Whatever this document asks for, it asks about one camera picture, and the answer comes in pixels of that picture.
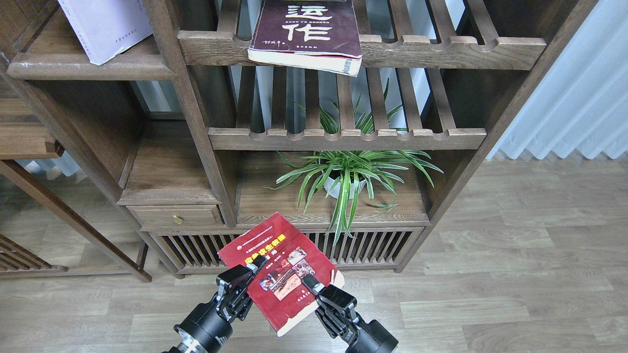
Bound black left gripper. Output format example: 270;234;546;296
168;255;268;353

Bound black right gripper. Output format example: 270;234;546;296
301;274;398;353

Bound red cover book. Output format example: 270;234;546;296
218;212;345;337

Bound maroon book white characters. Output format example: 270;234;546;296
247;0;363;77

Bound white lavender book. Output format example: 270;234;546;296
59;0;153;65

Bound left slatted cabinet door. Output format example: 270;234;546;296
149;230;245;275

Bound slatted cabinet door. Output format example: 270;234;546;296
301;227;424;271
149;230;245;275

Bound right slatted cabinet door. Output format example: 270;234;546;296
301;227;424;271

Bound brass drawer knob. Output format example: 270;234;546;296
172;214;183;225

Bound small wooden drawer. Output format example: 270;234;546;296
127;205;222;231

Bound white plant pot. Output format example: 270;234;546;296
324;174;367;200

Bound green spider plant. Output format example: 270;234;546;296
267;81;444;246

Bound dark wooden bookshelf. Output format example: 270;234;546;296
1;0;597;277

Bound white pleated curtain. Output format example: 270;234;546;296
488;0;628;159

